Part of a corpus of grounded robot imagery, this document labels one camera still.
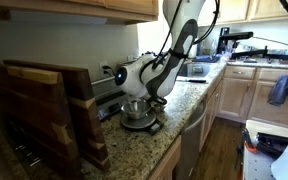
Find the black orange clamp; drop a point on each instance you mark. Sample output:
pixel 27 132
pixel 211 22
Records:
pixel 247 143

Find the kitchen sink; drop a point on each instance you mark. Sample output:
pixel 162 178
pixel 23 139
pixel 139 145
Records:
pixel 195 70

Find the white wall outlet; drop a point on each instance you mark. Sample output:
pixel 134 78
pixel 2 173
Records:
pixel 101 65

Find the dark wooden cutting board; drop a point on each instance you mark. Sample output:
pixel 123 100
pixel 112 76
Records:
pixel 84 110
pixel 27 110

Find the black power plug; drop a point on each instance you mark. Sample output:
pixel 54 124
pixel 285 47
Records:
pixel 108 70

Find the wooden wall cabinet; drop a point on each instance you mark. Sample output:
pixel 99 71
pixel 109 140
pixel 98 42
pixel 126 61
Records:
pixel 84 6
pixel 250 10

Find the round digital kitchen scale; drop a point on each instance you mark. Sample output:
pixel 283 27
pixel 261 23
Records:
pixel 140 124

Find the white robot cart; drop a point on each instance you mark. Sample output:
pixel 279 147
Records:
pixel 260 166

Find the stainless steel panini grill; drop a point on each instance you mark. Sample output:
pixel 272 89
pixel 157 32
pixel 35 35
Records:
pixel 107 100

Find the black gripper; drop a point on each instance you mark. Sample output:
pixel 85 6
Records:
pixel 157 100

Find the black camera on stand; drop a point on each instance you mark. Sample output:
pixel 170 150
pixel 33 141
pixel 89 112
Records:
pixel 237 35

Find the wooden base cabinet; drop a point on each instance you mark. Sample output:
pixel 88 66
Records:
pixel 237 96
pixel 212 110
pixel 167 163

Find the empty steel bowl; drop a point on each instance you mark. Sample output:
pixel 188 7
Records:
pixel 140 113

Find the black hand tools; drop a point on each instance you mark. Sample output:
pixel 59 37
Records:
pixel 272 143

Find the stainless steel dishwasher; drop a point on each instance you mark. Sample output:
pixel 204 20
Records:
pixel 190 140

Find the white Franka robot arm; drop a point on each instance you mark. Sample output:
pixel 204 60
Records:
pixel 134 80

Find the blue hanging towel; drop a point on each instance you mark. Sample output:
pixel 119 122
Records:
pixel 280 90

